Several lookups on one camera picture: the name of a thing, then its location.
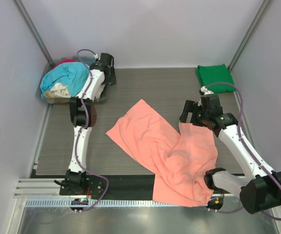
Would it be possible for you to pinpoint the clear plastic bin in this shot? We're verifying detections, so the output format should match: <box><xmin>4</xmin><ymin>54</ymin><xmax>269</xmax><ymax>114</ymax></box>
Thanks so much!
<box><xmin>36</xmin><ymin>59</ymin><xmax>111</xmax><ymax>104</ymax></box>

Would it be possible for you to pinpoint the salmon pink t-shirt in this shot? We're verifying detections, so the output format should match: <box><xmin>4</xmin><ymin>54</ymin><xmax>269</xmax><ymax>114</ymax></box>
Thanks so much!
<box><xmin>106</xmin><ymin>99</ymin><xmax>218</xmax><ymax>207</ymax></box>

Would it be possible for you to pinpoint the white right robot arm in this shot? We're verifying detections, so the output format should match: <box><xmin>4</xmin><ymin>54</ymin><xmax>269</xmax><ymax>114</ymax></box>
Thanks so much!
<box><xmin>179</xmin><ymin>94</ymin><xmax>281</xmax><ymax>214</ymax></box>

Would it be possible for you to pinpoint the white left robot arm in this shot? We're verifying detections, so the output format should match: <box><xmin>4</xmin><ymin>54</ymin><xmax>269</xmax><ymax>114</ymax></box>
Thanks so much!
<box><xmin>59</xmin><ymin>53</ymin><xmax>116</xmax><ymax>195</ymax></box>

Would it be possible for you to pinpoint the dark teal t-shirt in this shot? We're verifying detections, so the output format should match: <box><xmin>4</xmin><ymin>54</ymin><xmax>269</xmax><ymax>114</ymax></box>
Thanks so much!
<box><xmin>72</xmin><ymin>56</ymin><xmax>95</xmax><ymax>65</ymax></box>

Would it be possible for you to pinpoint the turquoise t-shirt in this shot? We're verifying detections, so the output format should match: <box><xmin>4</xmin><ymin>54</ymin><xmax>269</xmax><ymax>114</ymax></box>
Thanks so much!
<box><xmin>40</xmin><ymin>62</ymin><xmax>89</xmax><ymax>98</ymax></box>

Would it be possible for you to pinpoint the folded green t-shirt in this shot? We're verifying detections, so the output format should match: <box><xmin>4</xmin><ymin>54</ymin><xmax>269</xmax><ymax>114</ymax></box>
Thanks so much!
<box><xmin>195</xmin><ymin>64</ymin><xmax>236</xmax><ymax>94</ymax></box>

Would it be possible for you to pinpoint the red t-shirt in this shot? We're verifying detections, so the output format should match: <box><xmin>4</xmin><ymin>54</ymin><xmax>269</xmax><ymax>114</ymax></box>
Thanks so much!
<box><xmin>52</xmin><ymin>58</ymin><xmax>77</xmax><ymax>70</ymax></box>

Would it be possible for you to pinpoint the cream white t-shirt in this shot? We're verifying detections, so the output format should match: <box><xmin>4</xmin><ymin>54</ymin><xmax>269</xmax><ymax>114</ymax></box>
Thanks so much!
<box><xmin>49</xmin><ymin>83</ymin><xmax>69</xmax><ymax>93</ymax></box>

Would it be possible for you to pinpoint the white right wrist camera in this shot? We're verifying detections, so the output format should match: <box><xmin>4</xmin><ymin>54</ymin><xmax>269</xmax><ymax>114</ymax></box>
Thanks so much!
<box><xmin>199</xmin><ymin>86</ymin><xmax>214</xmax><ymax>97</ymax></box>

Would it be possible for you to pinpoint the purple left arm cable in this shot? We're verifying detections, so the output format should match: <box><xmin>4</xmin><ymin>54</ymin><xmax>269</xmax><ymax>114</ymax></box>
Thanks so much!
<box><xmin>69</xmin><ymin>49</ymin><xmax>111</xmax><ymax>212</ymax></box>

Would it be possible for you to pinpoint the white slotted cable duct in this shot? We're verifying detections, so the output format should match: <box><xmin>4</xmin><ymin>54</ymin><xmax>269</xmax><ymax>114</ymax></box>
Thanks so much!
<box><xmin>25</xmin><ymin>197</ymin><xmax>208</xmax><ymax>208</ymax></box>

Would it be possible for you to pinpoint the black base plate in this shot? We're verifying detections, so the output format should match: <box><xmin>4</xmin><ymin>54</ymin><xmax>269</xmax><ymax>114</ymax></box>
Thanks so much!
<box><xmin>54</xmin><ymin>175</ymin><xmax>156</xmax><ymax>200</ymax></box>

